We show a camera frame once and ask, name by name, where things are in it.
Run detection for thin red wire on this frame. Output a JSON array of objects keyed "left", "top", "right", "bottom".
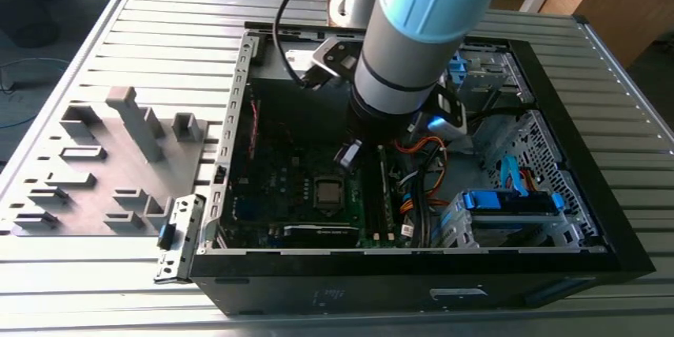
[{"left": 250, "top": 96, "right": 262, "bottom": 159}]

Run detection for grey parts rack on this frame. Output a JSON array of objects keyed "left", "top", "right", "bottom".
[{"left": 0, "top": 86, "right": 226, "bottom": 238}]

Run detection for black waste bin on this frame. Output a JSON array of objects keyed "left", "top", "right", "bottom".
[{"left": 6, "top": 0, "right": 63, "bottom": 50}]

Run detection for silver square CPU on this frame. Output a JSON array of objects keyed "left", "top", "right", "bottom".
[{"left": 318, "top": 182, "right": 342, "bottom": 204}]

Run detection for blue plastic drive latch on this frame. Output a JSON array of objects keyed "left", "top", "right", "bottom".
[{"left": 446, "top": 52, "right": 470, "bottom": 89}]

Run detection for hard disk in blue carrier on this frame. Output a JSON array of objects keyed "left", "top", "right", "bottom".
[{"left": 462, "top": 189, "right": 567, "bottom": 218}]

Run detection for blue bracket latch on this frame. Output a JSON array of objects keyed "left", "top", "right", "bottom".
[{"left": 158, "top": 223, "right": 178, "bottom": 251}]

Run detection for thick black cable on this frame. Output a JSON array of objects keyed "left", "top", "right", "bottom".
[{"left": 407, "top": 106, "right": 539, "bottom": 250}]

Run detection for silver metal drive cage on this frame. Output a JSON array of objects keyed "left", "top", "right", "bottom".
[{"left": 447, "top": 41, "right": 537, "bottom": 144}]

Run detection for wooden cabinet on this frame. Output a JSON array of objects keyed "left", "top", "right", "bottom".
[{"left": 539, "top": 0, "right": 674, "bottom": 68}]

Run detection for black graphics card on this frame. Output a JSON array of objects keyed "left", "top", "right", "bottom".
[{"left": 282, "top": 223, "right": 362, "bottom": 249}]

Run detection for blue flat data wire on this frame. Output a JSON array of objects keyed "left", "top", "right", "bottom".
[{"left": 502, "top": 155, "right": 531, "bottom": 198}]

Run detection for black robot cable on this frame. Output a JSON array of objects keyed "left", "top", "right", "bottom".
[{"left": 272, "top": 0, "right": 334, "bottom": 89}]

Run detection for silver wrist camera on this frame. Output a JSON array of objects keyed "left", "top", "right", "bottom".
[{"left": 425, "top": 114, "right": 469, "bottom": 137}]

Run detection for orange yellow power wires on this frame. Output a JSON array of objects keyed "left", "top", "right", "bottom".
[{"left": 518, "top": 169, "right": 542, "bottom": 195}]

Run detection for grey power supply unit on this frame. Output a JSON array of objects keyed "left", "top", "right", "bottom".
[{"left": 246, "top": 41, "right": 359, "bottom": 135}]

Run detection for black RAM slot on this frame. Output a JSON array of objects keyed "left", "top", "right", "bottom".
[
  {"left": 378, "top": 145, "right": 397, "bottom": 242},
  {"left": 365, "top": 145, "right": 383, "bottom": 242}
]

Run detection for orange wire bundle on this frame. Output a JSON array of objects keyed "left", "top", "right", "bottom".
[{"left": 394, "top": 136, "right": 450, "bottom": 216}]

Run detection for green motherboard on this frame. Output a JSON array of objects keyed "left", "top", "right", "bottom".
[{"left": 218, "top": 131, "right": 405, "bottom": 250}]

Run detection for blue plastic bay rail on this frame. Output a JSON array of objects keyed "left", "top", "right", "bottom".
[{"left": 438, "top": 204, "right": 457, "bottom": 238}]

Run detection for silver metal disk bay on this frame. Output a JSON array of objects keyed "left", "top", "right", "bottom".
[{"left": 429, "top": 189, "right": 602, "bottom": 250}]

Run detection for metal expansion slot bracket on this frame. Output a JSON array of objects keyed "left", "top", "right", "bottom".
[{"left": 152, "top": 193, "right": 207, "bottom": 285}]

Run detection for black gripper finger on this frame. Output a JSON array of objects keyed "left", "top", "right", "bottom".
[
  {"left": 347, "top": 139, "right": 366, "bottom": 170},
  {"left": 335, "top": 140, "right": 354, "bottom": 170}
]

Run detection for black PC case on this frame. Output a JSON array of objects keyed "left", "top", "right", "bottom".
[{"left": 187, "top": 20, "right": 658, "bottom": 317}]

